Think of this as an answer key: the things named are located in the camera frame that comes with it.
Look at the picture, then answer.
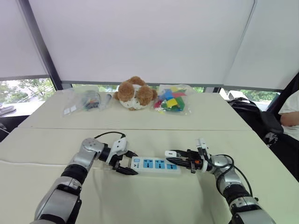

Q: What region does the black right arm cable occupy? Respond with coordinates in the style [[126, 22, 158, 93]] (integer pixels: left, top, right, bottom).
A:
[[209, 153, 255, 199]]

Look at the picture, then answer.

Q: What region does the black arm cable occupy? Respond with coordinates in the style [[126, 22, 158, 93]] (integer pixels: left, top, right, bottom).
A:
[[209, 153, 255, 199], [93, 131, 127, 141]]

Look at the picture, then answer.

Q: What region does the black backpack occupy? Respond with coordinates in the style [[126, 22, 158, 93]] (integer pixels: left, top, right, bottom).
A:
[[227, 97, 285, 138]]

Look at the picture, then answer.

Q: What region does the white car outside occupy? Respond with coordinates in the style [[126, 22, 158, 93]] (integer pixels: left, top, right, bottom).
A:
[[225, 90, 246, 100]]

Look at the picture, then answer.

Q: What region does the brown white plush toy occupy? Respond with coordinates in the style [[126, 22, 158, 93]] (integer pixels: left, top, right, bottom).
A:
[[113, 76, 158, 111]]

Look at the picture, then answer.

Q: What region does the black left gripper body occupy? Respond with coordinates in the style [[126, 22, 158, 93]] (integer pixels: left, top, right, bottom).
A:
[[110, 150, 129, 173]]

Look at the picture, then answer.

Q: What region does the dark window pillar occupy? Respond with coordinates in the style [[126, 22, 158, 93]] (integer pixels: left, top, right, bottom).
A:
[[19, 0, 64, 92], [267, 71, 299, 113]]

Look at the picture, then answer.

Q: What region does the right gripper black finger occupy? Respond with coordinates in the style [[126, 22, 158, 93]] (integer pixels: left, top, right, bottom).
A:
[[168, 149, 189, 158], [166, 158, 191, 168]]

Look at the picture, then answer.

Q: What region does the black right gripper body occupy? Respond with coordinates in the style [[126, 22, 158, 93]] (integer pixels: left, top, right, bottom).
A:
[[185, 149, 202, 175]]

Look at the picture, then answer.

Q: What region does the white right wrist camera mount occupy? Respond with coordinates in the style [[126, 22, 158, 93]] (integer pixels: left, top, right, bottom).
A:
[[195, 137, 211, 174]]

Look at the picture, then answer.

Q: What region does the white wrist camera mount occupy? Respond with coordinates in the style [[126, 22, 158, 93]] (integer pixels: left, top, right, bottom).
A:
[[106, 137, 129, 164], [195, 137, 211, 174]]

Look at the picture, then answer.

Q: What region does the clear bag of dark parts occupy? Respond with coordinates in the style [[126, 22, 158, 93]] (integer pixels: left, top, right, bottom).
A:
[[61, 87, 113, 118]]

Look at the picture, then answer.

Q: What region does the person in white shirt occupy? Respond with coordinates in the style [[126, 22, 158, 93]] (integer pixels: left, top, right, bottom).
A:
[[278, 89, 299, 135]]

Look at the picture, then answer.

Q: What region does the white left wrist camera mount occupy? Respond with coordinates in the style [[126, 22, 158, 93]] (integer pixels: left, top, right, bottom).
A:
[[106, 137, 129, 164]]

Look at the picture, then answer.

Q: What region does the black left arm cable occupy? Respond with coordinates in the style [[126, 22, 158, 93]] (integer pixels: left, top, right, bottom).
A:
[[93, 131, 127, 141]]

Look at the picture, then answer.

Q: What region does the bag of colourful blocks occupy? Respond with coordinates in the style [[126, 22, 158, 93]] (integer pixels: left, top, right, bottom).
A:
[[152, 83, 196, 115]]

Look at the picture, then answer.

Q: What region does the white blue power strip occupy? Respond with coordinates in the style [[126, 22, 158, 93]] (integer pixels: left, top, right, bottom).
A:
[[130, 155, 182, 178]]

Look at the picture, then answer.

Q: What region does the white roller blind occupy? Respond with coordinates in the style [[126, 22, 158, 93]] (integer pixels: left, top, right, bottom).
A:
[[0, 0, 49, 82], [27, 0, 256, 85], [223, 0, 299, 91]]

